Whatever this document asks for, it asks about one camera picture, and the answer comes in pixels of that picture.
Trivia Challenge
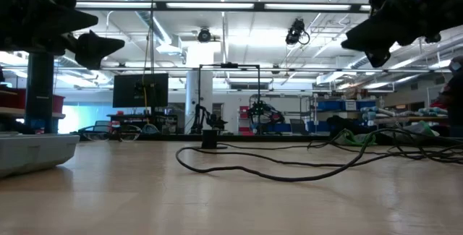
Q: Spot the black round cord spool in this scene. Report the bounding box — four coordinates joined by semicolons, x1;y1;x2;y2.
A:
200;129;229;150

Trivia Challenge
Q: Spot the grey chair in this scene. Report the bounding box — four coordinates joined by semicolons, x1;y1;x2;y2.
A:
289;118;309;134

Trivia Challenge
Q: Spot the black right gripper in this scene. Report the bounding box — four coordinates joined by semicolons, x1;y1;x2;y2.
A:
340;0;463;69

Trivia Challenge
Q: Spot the long thin black cord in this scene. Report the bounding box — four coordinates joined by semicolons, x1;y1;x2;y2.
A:
175;127;463;183

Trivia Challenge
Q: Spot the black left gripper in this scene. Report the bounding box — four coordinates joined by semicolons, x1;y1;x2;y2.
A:
0;0;126;71

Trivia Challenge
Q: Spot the person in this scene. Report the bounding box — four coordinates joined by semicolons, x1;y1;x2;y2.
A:
432;54;463;137

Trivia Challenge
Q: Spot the red drawer box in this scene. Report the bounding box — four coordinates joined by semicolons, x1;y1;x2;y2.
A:
237;105;254;137

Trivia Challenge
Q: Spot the black round overhead camera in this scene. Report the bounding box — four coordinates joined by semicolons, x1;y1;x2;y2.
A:
197;27;214;44

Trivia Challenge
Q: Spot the grey plastic tool case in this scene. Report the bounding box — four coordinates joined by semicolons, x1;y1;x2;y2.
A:
0;132;80;178

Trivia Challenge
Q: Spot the black hanging camera with cable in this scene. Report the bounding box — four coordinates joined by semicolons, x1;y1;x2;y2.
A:
284;17;311;46

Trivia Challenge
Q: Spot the short looped black cable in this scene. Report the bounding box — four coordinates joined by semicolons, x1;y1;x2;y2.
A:
77;124;160;142

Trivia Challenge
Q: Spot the blue storage bin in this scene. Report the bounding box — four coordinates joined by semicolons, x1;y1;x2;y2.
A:
307;120;332;133
266;122;290;133
317;100;345;111
356;100;377;111

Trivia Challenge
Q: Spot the wooden workbench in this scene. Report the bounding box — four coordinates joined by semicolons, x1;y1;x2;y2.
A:
375;116;451;126

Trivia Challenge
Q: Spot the red storage bin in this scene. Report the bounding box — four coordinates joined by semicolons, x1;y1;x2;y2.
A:
0;88;28;110
52;94;66;114

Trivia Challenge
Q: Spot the pile of folded cloths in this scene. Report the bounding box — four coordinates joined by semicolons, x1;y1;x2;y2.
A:
360;106;451;119

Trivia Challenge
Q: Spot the black monitor screen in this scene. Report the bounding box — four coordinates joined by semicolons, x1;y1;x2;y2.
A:
112;72;169;108

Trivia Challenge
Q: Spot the wooden shelf board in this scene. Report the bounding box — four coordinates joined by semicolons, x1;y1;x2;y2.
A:
0;106;67;120

